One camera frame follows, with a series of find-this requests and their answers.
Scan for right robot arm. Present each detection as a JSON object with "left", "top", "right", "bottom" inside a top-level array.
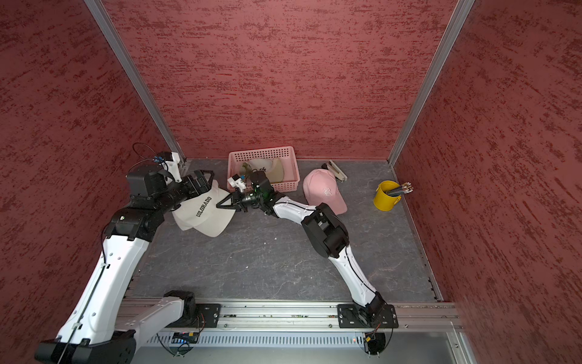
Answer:
[{"left": 216, "top": 171, "right": 391, "bottom": 329}]

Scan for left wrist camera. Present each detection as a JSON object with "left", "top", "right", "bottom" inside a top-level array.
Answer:
[{"left": 155, "top": 152, "right": 183, "bottom": 183}]

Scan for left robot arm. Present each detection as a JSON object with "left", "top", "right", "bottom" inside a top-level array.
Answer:
[{"left": 34, "top": 166, "right": 215, "bottom": 363}]

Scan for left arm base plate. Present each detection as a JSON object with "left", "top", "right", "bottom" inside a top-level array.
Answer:
[{"left": 181, "top": 303, "right": 222, "bottom": 331}]

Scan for cream baseball cap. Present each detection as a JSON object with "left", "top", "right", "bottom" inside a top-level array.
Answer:
[{"left": 172, "top": 180, "right": 236, "bottom": 238}]

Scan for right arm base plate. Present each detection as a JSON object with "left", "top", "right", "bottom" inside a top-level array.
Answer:
[{"left": 336, "top": 304, "right": 400, "bottom": 330}]

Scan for right corner aluminium post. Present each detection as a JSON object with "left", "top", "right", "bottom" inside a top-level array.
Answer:
[{"left": 387, "top": 0, "right": 475, "bottom": 168}]

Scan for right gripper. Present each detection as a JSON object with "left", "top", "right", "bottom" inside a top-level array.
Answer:
[{"left": 218, "top": 186, "right": 265, "bottom": 211}]

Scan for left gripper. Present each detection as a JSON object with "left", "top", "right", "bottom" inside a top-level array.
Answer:
[{"left": 154, "top": 170, "right": 215, "bottom": 214}]

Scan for pink baseball cap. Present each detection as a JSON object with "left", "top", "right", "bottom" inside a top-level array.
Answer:
[{"left": 303, "top": 168, "right": 348, "bottom": 215}]

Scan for corner aluminium post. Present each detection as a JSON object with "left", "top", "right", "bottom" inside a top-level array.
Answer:
[
  {"left": 387, "top": 0, "right": 475, "bottom": 168},
  {"left": 84, "top": 0, "right": 186, "bottom": 162}
]

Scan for left corner aluminium post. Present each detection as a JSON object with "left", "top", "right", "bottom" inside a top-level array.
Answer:
[{"left": 84, "top": 0, "right": 186, "bottom": 162}]

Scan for beige cap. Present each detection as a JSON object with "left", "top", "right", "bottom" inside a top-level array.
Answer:
[{"left": 239, "top": 158, "right": 285, "bottom": 183}]

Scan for yellow pencil cup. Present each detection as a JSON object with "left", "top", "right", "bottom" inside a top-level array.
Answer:
[{"left": 373, "top": 180, "right": 402, "bottom": 212}]

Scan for pink perforated plastic basket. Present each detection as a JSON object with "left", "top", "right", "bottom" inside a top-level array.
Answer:
[{"left": 227, "top": 147, "right": 300, "bottom": 192}]

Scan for aluminium front rail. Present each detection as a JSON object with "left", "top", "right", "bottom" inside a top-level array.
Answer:
[{"left": 152, "top": 298, "right": 465, "bottom": 335}]

